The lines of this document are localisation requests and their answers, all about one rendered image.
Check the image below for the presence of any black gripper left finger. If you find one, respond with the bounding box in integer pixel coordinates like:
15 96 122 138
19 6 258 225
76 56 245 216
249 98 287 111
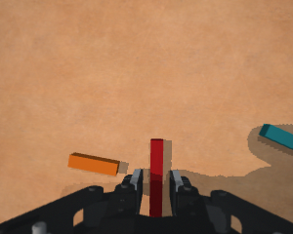
0 169 144 234

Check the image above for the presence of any turquoise rod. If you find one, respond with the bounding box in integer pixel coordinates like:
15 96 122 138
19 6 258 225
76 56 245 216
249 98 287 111
259 124 293 150

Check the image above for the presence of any dark red rod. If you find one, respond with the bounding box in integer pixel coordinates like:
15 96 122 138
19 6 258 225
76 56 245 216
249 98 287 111
149 138 163 217

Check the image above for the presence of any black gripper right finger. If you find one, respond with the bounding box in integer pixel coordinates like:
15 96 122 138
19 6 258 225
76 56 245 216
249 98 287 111
169 170 293 234

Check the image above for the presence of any orange rod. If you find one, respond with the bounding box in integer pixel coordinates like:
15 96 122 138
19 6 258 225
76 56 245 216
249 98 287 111
68 152 120 176

